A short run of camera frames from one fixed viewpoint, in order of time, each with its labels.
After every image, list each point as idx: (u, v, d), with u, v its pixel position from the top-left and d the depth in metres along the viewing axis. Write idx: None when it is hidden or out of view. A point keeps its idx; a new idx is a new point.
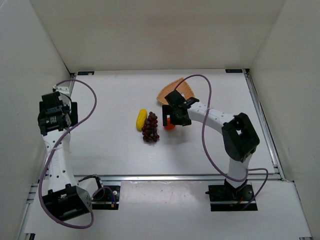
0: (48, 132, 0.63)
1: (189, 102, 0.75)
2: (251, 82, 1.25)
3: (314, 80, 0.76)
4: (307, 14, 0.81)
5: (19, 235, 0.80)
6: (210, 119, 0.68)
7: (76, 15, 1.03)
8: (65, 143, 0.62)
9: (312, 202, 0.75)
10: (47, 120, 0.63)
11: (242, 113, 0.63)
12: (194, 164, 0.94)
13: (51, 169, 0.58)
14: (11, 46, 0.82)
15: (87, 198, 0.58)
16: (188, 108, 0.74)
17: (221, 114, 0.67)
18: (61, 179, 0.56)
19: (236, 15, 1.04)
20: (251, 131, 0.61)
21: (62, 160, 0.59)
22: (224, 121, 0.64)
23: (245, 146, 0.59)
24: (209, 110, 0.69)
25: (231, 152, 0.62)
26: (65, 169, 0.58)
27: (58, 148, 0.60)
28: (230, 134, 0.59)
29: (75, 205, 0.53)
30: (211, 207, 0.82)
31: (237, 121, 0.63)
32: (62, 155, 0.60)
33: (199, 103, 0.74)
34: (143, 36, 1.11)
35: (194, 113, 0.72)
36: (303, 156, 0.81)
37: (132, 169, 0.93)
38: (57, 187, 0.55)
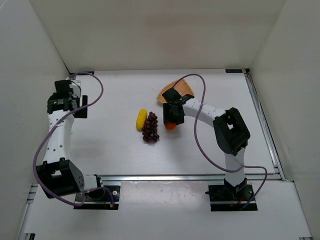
0: (53, 111, 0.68)
1: (184, 99, 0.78)
2: (251, 82, 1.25)
3: (313, 80, 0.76)
4: (307, 14, 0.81)
5: (19, 235, 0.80)
6: (203, 114, 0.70)
7: (76, 15, 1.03)
8: (67, 122, 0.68)
9: (312, 202, 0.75)
10: (55, 101, 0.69)
11: (233, 108, 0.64)
12: (194, 164, 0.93)
13: (50, 143, 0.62)
14: (11, 47, 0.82)
15: (78, 177, 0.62)
16: (183, 104, 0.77)
17: (213, 109, 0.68)
18: (57, 152, 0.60)
19: (236, 15, 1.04)
20: (242, 125, 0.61)
21: (61, 137, 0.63)
22: (216, 115, 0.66)
23: (235, 140, 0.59)
24: (202, 105, 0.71)
25: (222, 145, 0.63)
26: (63, 144, 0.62)
27: (59, 126, 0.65)
28: (220, 128, 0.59)
29: (66, 179, 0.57)
30: (211, 207, 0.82)
31: (229, 115, 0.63)
32: (62, 132, 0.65)
33: (194, 99, 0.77)
34: (142, 36, 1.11)
35: (189, 108, 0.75)
36: (303, 156, 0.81)
37: (132, 169, 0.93)
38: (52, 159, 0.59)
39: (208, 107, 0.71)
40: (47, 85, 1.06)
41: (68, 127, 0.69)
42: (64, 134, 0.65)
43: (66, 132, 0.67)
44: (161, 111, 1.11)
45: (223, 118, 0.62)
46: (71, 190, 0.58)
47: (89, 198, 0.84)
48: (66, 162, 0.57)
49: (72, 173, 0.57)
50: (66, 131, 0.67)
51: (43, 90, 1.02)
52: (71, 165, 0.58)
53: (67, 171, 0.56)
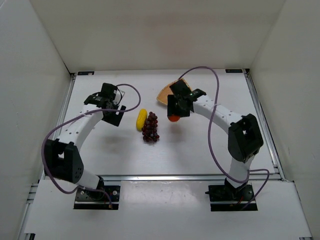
0: (88, 103, 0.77)
1: (195, 94, 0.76)
2: (251, 82, 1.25)
3: (313, 80, 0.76)
4: (307, 14, 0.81)
5: (19, 235, 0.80)
6: (216, 116, 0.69)
7: (76, 15, 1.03)
8: (94, 116, 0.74)
9: (312, 202, 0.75)
10: (94, 97, 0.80)
11: (250, 114, 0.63)
12: (194, 164, 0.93)
13: (70, 127, 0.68)
14: (11, 46, 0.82)
15: (78, 170, 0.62)
16: (194, 100, 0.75)
17: (228, 112, 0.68)
18: (72, 135, 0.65)
19: (236, 15, 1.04)
20: (257, 132, 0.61)
21: (81, 125, 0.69)
22: (232, 120, 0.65)
23: (249, 147, 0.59)
24: (216, 106, 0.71)
25: (234, 151, 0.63)
26: (79, 131, 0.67)
27: (86, 117, 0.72)
28: (236, 135, 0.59)
29: (65, 162, 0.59)
30: (211, 207, 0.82)
31: (244, 121, 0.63)
32: (84, 122, 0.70)
33: (206, 96, 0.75)
34: (143, 36, 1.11)
35: (200, 107, 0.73)
36: (303, 156, 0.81)
37: (132, 169, 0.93)
38: (64, 139, 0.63)
39: (223, 109, 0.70)
40: (47, 85, 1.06)
41: (93, 121, 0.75)
42: (86, 125, 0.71)
43: (90, 124, 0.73)
44: (161, 111, 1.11)
45: (239, 125, 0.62)
46: (65, 176, 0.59)
47: (89, 198, 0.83)
48: (73, 147, 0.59)
49: (71, 158, 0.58)
50: (89, 123, 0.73)
51: (43, 90, 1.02)
52: (76, 152, 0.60)
53: (69, 155, 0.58)
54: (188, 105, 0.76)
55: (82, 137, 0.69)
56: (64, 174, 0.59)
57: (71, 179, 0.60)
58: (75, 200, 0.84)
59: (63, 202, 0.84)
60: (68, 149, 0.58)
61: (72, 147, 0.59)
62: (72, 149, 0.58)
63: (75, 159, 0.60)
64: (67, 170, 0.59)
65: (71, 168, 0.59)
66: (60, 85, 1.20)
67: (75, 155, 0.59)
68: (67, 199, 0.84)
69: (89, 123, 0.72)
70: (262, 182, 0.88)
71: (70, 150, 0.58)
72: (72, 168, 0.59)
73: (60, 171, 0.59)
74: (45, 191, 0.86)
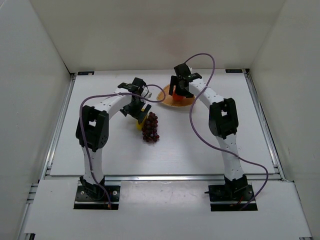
0: (121, 87, 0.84)
1: (192, 76, 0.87)
2: (251, 82, 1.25)
3: (313, 80, 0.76)
4: (307, 14, 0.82)
5: (19, 235, 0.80)
6: (204, 96, 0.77)
7: (76, 15, 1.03)
8: (125, 98, 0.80)
9: (312, 202, 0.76)
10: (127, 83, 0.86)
11: (231, 98, 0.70)
12: (194, 164, 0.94)
13: (105, 101, 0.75)
14: (11, 47, 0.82)
15: (103, 138, 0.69)
16: (190, 82, 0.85)
17: (214, 94, 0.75)
18: (105, 107, 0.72)
19: (236, 15, 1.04)
20: (234, 115, 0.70)
21: (114, 101, 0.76)
22: (214, 100, 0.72)
23: (224, 125, 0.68)
24: (206, 88, 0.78)
25: (212, 127, 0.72)
26: (111, 105, 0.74)
27: (119, 96, 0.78)
28: (213, 112, 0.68)
29: (97, 126, 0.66)
30: (211, 207, 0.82)
31: (225, 103, 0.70)
32: (118, 99, 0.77)
33: (201, 79, 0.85)
34: (143, 36, 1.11)
35: (194, 88, 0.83)
36: (303, 156, 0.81)
37: (133, 168, 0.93)
38: (99, 108, 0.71)
39: (211, 91, 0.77)
40: (47, 85, 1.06)
41: (124, 102, 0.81)
42: (118, 102, 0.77)
43: (120, 104, 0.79)
44: (161, 111, 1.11)
45: (219, 105, 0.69)
46: (92, 139, 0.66)
47: (89, 198, 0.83)
48: (105, 115, 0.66)
49: (102, 124, 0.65)
50: (121, 102, 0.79)
51: (43, 90, 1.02)
52: (107, 120, 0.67)
53: (101, 120, 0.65)
54: (185, 86, 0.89)
55: (112, 111, 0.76)
56: (93, 137, 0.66)
57: (97, 144, 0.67)
58: (75, 200, 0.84)
59: (64, 201, 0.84)
60: (101, 115, 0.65)
61: (105, 114, 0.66)
62: (104, 116, 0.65)
63: (104, 126, 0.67)
64: (95, 134, 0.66)
65: (99, 132, 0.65)
66: (60, 85, 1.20)
67: (106, 122, 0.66)
68: (68, 199, 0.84)
69: (120, 102, 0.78)
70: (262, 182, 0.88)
71: (102, 115, 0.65)
72: (101, 133, 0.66)
73: (90, 133, 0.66)
74: (45, 191, 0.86)
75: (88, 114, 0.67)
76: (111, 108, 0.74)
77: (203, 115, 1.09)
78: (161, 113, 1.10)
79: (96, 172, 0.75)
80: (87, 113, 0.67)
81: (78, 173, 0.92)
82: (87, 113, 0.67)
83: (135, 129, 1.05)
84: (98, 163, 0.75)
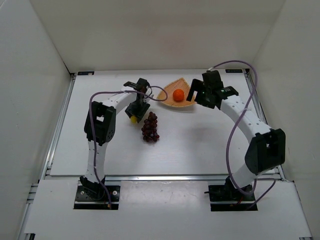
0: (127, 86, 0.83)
1: (227, 92, 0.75)
2: (251, 82, 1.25)
3: (314, 80, 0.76)
4: (307, 14, 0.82)
5: (19, 235, 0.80)
6: (243, 121, 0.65)
7: (76, 15, 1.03)
8: (130, 95, 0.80)
9: (312, 202, 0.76)
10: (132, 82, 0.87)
11: (278, 128, 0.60)
12: (194, 164, 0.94)
13: (112, 97, 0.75)
14: (10, 46, 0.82)
15: (109, 133, 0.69)
16: (223, 99, 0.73)
17: (256, 121, 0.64)
18: (112, 103, 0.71)
19: (236, 15, 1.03)
20: (280, 149, 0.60)
21: (121, 97, 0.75)
22: (258, 131, 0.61)
23: (267, 162, 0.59)
24: (245, 111, 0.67)
25: (250, 161, 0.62)
26: (119, 101, 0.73)
27: (125, 93, 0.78)
28: (259, 148, 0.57)
29: (105, 121, 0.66)
30: (211, 207, 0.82)
31: (271, 134, 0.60)
32: (124, 96, 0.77)
33: (237, 97, 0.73)
34: (143, 36, 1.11)
35: (228, 107, 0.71)
36: (303, 156, 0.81)
37: (133, 168, 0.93)
38: (106, 104, 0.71)
39: (252, 116, 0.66)
40: (47, 85, 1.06)
41: (130, 99, 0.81)
42: (125, 99, 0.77)
43: (127, 101, 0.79)
44: (161, 111, 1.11)
45: (265, 138, 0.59)
46: (100, 133, 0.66)
47: (89, 198, 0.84)
48: (113, 110, 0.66)
49: (109, 120, 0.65)
50: (127, 99, 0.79)
51: (43, 90, 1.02)
52: (114, 115, 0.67)
53: (109, 116, 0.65)
54: (216, 101, 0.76)
55: (119, 108, 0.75)
56: (101, 131, 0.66)
57: (104, 138, 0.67)
58: (75, 200, 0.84)
59: (64, 202, 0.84)
60: (109, 111, 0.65)
61: (112, 109, 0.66)
62: (112, 111, 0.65)
63: (112, 121, 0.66)
64: (103, 129, 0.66)
65: (106, 128, 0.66)
66: (60, 85, 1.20)
67: (113, 117, 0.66)
68: (68, 199, 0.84)
69: (127, 99, 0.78)
70: (262, 182, 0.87)
71: (110, 111, 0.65)
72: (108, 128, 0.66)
73: (98, 128, 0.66)
74: (45, 191, 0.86)
75: (96, 109, 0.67)
76: (118, 105, 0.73)
77: (203, 115, 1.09)
78: (161, 113, 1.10)
79: (99, 170, 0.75)
80: (95, 109, 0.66)
81: (78, 174, 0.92)
82: (95, 108, 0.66)
83: (135, 129, 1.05)
84: (102, 162, 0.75)
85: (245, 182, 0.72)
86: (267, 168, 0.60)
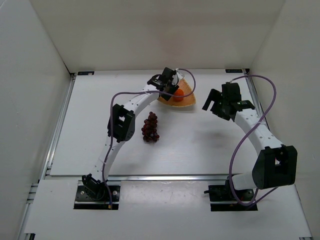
0: (150, 84, 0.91)
1: (242, 105, 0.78)
2: (251, 82, 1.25)
3: (313, 80, 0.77)
4: (307, 15, 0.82)
5: (19, 235, 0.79)
6: (254, 133, 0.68)
7: (76, 15, 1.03)
8: (151, 95, 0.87)
9: (312, 201, 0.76)
10: (156, 79, 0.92)
11: (291, 146, 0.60)
12: (194, 164, 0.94)
13: (133, 99, 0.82)
14: (10, 46, 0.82)
15: (129, 134, 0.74)
16: (238, 110, 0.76)
17: (268, 136, 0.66)
18: (133, 106, 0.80)
19: (236, 15, 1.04)
20: (291, 168, 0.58)
21: (141, 100, 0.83)
22: (268, 145, 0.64)
23: (274, 178, 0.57)
24: (258, 124, 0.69)
25: (256, 174, 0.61)
26: (139, 104, 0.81)
27: (146, 94, 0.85)
28: (266, 161, 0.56)
29: (124, 124, 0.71)
30: (211, 207, 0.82)
31: (282, 151, 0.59)
32: (145, 98, 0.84)
33: (252, 110, 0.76)
34: (143, 37, 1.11)
35: (243, 119, 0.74)
36: (303, 156, 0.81)
37: (133, 168, 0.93)
38: (128, 107, 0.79)
39: (264, 130, 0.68)
40: (48, 85, 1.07)
41: (151, 99, 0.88)
42: (145, 101, 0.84)
43: (147, 101, 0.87)
44: (161, 111, 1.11)
45: (275, 152, 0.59)
46: (120, 133, 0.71)
47: (89, 198, 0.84)
48: (132, 115, 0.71)
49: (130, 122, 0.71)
50: (147, 99, 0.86)
51: (43, 90, 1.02)
52: (134, 119, 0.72)
53: (129, 119, 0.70)
54: (231, 112, 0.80)
55: (139, 110, 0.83)
56: (121, 132, 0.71)
57: (124, 137, 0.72)
58: (75, 200, 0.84)
59: (64, 202, 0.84)
60: (129, 115, 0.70)
61: (132, 115, 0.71)
62: (131, 116, 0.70)
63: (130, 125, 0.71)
64: (123, 130, 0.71)
65: (126, 129, 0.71)
66: (60, 85, 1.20)
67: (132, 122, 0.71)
68: (68, 199, 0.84)
69: (147, 100, 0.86)
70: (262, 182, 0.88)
71: (129, 115, 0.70)
72: (128, 130, 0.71)
73: (118, 129, 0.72)
74: (46, 191, 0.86)
75: (117, 112, 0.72)
76: (138, 108, 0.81)
77: (203, 115, 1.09)
78: (161, 113, 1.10)
79: (107, 166, 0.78)
80: (117, 112, 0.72)
81: (78, 174, 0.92)
82: (117, 111, 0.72)
83: (136, 130, 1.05)
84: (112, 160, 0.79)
85: (244, 187, 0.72)
86: (274, 185, 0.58)
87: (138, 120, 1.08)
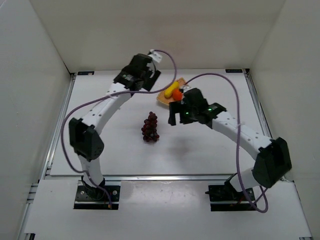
0: (117, 82, 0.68)
1: (215, 110, 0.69)
2: (251, 82, 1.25)
3: (313, 80, 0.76)
4: (307, 14, 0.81)
5: (18, 235, 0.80)
6: (241, 138, 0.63)
7: (76, 15, 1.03)
8: (121, 97, 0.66)
9: (312, 201, 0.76)
10: (125, 74, 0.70)
11: (279, 137, 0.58)
12: (194, 164, 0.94)
13: (95, 107, 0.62)
14: (10, 45, 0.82)
15: (98, 150, 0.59)
16: (214, 118, 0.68)
17: (255, 134, 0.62)
18: (94, 118, 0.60)
19: (236, 15, 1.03)
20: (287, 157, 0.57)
21: (105, 108, 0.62)
22: (260, 145, 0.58)
23: (277, 174, 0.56)
24: (240, 126, 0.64)
25: (259, 178, 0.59)
26: (102, 114, 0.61)
27: (111, 98, 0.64)
28: (266, 164, 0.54)
29: (86, 145, 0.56)
30: (211, 207, 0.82)
31: (273, 145, 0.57)
32: (110, 104, 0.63)
33: (227, 113, 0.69)
34: (143, 37, 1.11)
35: (222, 125, 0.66)
36: (303, 156, 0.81)
37: (133, 168, 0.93)
38: (87, 120, 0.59)
39: (247, 130, 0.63)
40: (47, 85, 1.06)
41: (119, 102, 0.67)
42: (111, 107, 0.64)
43: (115, 106, 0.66)
44: (161, 111, 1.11)
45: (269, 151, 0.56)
46: (84, 153, 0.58)
47: (89, 198, 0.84)
48: (94, 131, 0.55)
49: (92, 142, 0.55)
50: (116, 104, 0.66)
51: (43, 90, 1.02)
52: (96, 135, 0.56)
53: (89, 138, 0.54)
54: (206, 121, 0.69)
55: (105, 119, 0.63)
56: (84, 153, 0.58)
57: (90, 158, 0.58)
58: (75, 200, 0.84)
59: (64, 202, 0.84)
60: (88, 132, 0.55)
61: (93, 131, 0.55)
62: (92, 132, 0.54)
63: (94, 142, 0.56)
64: (86, 150, 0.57)
65: (90, 150, 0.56)
66: (60, 85, 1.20)
67: (95, 139, 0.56)
68: (68, 199, 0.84)
69: (115, 105, 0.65)
70: None
71: (89, 133, 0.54)
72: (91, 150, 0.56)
73: (81, 149, 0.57)
74: (45, 191, 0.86)
75: (74, 130, 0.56)
76: (102, 118, 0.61)
77: None
78: (161, 113, 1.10)
79: (94, 176, 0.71)
80: (73, 130, 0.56)
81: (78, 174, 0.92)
82: (73, 129, 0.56)
83: (101, 132, 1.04)
84: (97, 170, 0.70)
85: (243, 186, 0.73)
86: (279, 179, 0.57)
87: (110, 122, 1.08)
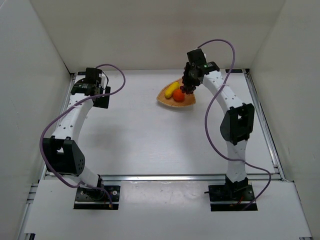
0: (76, 93, 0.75)
1: (209, 67, 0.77)
2: (252, 82, 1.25)
3: (313, 80, 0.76)
4: (307, 14, 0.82)
5: (18, 236, 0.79)
6: (220, 96, 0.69)
7: (75, 15, 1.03)
8: (84, 105, 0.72)
9: (312, 201, 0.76)
10: (80, 85, 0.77)
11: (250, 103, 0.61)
12: (194, 164, 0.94)
13: (63, 121, 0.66)
14: (10, 46, 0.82)
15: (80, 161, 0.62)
16: (205, 74, 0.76)
17: (232, 95, 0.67)
18: (66, 130, 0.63)
19: (236, 15, 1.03)
20: (250, 121, 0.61)
21: (73, 118, 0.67)
22: (231, 104, 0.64)
23: (236, 131, 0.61)
24: (224, 86, 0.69)
25: (224, 130, 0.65)
26: (73, 124, 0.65)
27: (76, 108, 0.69)
28: (230, 118, 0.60)
29: (67, 159, 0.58)
30: (211, 207, 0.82)
31: (243, 108, 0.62)
32: (77, 114, 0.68)
33: (219, 72, 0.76)
34: (143, 36, 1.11)
35: (209, 81, 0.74)
36: (303, 156, 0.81)
37: (133, 169, 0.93)
38: (60, 135, 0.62)
39: (229, 92, 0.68)
40: (47, 84, 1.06)
41: (84, 110, 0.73)
42: (78, 116, 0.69)
43: (82, 114, 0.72)
44: (162, 111, 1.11)
45: (237, 110, 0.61)
46: (68, 170, 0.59)
47: (89, 198, 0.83)
48: (71, 141, 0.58)
49: (73, 154, 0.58)
50: (81, 112, 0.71)
51: (43, 89, 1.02)
52: (75, 145, 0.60)
53: (68, 149, 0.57)
54: (198, 75, 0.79)
55: (76, 130, 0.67)
56: (68, 169, 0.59)
57: (75, 171, 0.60)
58: (75, 200, 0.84)
59: (64, 202, 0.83)
60: (67, 144, 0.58)
61: (71, 141, 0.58)
62: (71, 143, 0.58)
63: (75, 153, 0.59)
64: (70, 165, 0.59)
65: (72, 162, 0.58)
66: (60, 85, 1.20)
67: (74, 149, 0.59)
68: (68, 199, 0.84)
69: (81, 113, 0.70)
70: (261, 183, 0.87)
71: (68, 145, 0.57)
72: (74, 162, 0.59)
73: (64, 166, 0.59)
74: (45, 191, 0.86)
75: (51, 149, 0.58)
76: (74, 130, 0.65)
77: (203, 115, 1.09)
78: (161, 113, 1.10)
79: (90, 181, 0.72)
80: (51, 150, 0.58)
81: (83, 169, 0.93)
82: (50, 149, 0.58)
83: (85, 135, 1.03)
84: (88, 174, 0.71)
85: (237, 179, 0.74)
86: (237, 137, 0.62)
87: (83, 130, 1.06)
